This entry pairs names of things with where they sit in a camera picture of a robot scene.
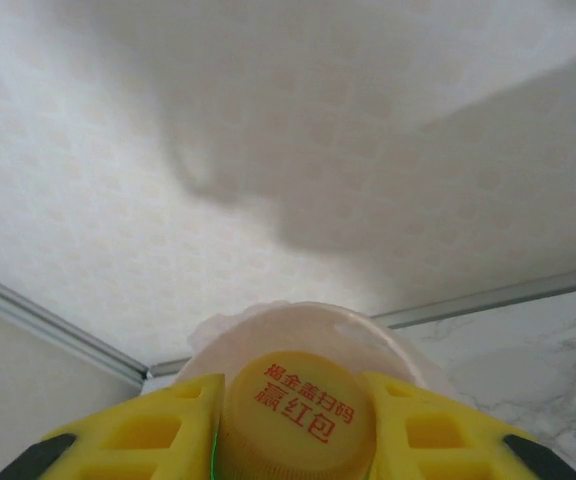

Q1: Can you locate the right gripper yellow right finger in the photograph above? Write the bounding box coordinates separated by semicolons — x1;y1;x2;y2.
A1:
362;372;576;480

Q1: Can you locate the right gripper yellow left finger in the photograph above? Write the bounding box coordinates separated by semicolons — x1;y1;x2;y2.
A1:
0;373;227;480

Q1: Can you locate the green bottle yellow cap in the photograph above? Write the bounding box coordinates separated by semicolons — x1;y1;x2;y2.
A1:
220;349;378;480

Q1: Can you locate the aluminium frame post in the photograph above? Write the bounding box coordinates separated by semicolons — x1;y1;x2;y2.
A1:
0;263;150;389

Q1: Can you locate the aluminium frame rail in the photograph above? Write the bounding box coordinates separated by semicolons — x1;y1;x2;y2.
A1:
146;263;576;380

